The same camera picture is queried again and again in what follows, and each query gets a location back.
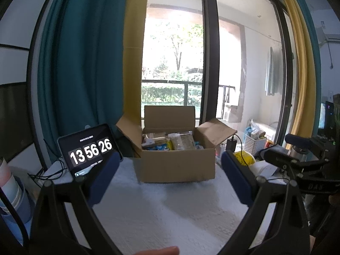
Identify brown cardboard box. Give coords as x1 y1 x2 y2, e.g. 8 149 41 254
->
116 105 238 184

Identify white textured table cover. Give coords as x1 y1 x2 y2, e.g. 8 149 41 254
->
40 149 279 255

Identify white plastic basket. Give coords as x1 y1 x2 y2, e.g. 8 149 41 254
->
244 133 267 154

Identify black window frame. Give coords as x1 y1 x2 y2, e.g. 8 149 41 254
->
199 0 221 128

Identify black charger with cable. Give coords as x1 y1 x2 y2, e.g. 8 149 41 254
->
225 134 253 169

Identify steel flask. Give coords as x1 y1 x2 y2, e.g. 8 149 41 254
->
288 145 309 162

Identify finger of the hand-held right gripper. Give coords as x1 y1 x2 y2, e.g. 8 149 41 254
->
285 134 324 152
262 145 290 166

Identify computer monitor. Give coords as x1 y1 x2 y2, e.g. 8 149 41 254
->
317 101 335 136

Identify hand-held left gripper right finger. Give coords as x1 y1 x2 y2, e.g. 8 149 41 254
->
215 150 311 255

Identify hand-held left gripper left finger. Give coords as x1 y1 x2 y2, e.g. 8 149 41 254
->
28 151 123 255

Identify white paper roll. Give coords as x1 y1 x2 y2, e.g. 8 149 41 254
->
250 162 277 177

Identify teal curtain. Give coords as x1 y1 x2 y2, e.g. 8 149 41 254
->
37 0 130 170
287 0 323 139

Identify beige snack packet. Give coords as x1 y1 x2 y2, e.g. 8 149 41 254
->
170 133 184 150
182 134 194 149

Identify person's left hand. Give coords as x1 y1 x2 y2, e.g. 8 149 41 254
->
130 246 180 255

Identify yellow round object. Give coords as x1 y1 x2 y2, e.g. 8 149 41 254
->
234 151 256 166

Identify light blue snack packet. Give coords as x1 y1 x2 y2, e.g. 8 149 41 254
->
145 143 173 151

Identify black balcony railing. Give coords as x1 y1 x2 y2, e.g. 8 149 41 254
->
142 79 237 104

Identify brown snack packet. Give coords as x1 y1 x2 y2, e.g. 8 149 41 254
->
143 132 166 141

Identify black tablet with clock display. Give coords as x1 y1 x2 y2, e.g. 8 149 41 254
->
58 123 123 178

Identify rolled posters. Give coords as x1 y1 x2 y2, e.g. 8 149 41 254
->
0 157 35 224

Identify yellow curtain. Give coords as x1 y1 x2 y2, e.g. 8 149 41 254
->
273 0 319 152
123 0 152 157

